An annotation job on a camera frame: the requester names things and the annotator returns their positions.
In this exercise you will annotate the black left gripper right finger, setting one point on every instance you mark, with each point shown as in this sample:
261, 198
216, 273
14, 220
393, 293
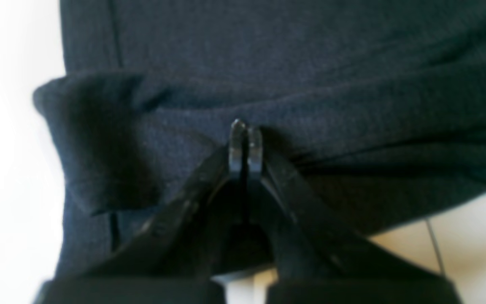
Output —
309, 241

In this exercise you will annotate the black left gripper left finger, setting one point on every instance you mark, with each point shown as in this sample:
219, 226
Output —
187, 235

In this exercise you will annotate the dark navy T-shirt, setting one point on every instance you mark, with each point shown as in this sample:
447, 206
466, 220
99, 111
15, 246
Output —
381, 104

